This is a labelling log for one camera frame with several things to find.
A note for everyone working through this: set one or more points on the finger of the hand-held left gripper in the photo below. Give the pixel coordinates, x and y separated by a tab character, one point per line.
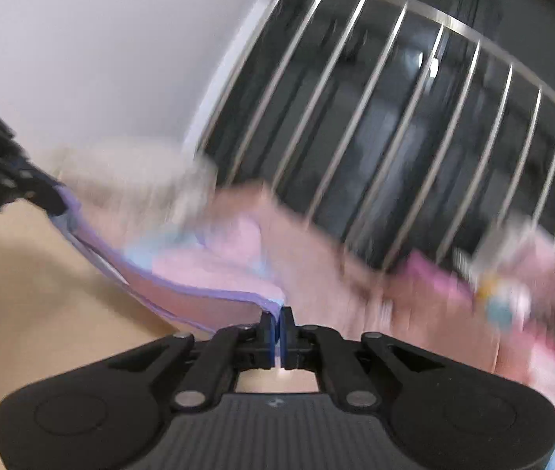
42	188

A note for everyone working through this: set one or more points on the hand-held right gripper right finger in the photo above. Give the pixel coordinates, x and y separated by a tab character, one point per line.
286	334

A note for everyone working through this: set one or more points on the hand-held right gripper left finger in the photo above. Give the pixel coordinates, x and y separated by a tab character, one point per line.
268	334

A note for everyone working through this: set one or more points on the pastel pink purple-trimmed garment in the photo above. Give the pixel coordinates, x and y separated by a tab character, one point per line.
199	293

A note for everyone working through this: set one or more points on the cream knitted blanket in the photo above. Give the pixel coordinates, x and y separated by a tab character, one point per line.
125	171

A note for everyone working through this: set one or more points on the pink quilted blanket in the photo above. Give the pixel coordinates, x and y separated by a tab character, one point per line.
321	254

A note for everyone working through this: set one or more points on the flat pink box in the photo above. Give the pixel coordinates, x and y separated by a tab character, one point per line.
434	274

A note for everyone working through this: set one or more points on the white and yellow plush toy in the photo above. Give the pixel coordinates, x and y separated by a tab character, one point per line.
500	303

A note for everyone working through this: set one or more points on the metal window grille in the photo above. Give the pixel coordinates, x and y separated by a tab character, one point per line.
380	122

